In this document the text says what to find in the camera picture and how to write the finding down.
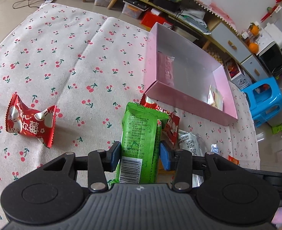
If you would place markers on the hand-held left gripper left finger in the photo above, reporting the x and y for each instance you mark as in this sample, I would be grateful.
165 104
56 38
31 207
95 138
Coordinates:
114 157

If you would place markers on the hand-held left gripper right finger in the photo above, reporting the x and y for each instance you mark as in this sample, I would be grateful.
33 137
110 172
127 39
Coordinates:
166 157

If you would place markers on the silver white snack packet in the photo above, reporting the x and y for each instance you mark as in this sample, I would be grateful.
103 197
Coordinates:
191 143

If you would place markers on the red candy packet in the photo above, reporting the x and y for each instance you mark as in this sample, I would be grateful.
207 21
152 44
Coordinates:
172 127
28 122

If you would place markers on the green snack packet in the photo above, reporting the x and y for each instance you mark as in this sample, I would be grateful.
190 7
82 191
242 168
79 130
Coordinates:
141 136

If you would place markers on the clear blue-printed snack packet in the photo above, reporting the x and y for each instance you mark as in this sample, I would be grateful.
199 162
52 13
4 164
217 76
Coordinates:
214 149

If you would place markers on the pink cardboard box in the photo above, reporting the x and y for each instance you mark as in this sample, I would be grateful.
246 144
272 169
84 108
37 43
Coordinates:
186 105

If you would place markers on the clear packet with pale snack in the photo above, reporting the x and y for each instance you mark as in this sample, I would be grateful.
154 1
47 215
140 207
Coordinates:
216 99

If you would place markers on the green paper item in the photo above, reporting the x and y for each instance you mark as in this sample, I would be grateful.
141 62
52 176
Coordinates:
278 129

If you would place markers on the orange snack packet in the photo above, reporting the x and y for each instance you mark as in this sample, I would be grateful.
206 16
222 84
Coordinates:
233 160

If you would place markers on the blue plastic stool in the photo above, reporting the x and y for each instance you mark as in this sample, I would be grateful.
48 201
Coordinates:
267 107

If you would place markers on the cherry print cloth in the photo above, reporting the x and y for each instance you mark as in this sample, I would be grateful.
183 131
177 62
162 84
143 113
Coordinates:
71 64

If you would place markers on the white toy crate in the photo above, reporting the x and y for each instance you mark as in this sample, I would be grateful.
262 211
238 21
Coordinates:
239 77

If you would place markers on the yellow egg tray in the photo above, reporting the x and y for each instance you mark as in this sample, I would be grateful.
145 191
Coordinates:
215 55

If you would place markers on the white microwave oven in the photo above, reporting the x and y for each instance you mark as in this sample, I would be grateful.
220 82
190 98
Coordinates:
272 57

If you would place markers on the long wooden drawer cabinet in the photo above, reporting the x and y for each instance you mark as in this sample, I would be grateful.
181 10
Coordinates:
229 43

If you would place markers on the orange fruit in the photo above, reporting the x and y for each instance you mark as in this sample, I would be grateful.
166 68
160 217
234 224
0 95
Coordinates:
253 48
253 29

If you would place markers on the red cardboard box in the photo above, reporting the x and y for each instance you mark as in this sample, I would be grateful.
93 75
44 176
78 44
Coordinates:
151 19

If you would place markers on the stack of papers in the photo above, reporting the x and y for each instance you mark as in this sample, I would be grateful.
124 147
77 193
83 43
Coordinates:
193 19

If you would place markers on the black storage box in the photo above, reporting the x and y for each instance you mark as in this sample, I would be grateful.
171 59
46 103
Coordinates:
164 2

